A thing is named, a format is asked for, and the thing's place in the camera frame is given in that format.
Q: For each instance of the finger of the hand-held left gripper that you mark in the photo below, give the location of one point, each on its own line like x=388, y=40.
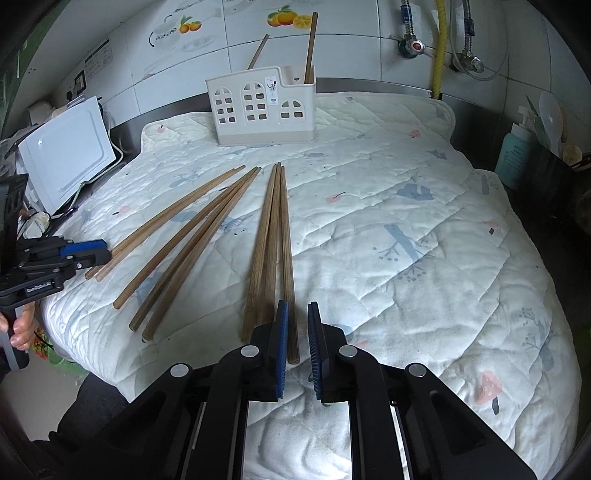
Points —
x=92, y=259
x=85, y=248

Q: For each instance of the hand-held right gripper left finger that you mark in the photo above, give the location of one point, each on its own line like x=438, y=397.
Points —
x=281, y=350

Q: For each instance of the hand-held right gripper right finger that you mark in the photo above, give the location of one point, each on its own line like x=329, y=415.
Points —
x=315, y=350

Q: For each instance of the white plastic chopstick holder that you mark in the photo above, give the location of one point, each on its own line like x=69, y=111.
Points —
x=240, y=124

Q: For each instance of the person's left hand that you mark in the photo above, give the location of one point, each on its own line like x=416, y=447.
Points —
x=23, y=332

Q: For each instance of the white power strip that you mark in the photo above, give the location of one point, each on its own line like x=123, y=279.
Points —
x=34, y=224

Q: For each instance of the green plastic bag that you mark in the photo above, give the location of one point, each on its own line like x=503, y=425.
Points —
x=55, y=357

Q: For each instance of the white countertop oven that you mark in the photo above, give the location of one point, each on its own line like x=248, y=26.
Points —
x=64, y=152

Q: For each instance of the dark cloth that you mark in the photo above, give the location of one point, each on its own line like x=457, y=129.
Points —
x=92, y=406

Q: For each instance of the white printed quilted mat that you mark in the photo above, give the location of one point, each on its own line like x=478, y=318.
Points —
x=392, y=207

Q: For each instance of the teal pump bottle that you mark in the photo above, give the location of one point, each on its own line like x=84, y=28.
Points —
x=513, y=157

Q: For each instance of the dark utensil container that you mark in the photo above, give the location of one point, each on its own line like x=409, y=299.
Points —
x=554, y=184

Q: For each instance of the wooden spoon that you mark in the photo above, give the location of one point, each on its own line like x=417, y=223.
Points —
x=572, y=153

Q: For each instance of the metal pipe valve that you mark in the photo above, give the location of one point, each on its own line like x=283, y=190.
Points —
x=475, y=64

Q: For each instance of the white plastic ladle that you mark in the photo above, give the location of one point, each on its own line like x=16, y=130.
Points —
x=550, y=115

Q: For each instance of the wall power outlet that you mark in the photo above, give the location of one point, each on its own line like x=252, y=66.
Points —
x=81, y=83

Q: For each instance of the white wall label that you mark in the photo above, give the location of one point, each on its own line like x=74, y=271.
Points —
x=99, y=57

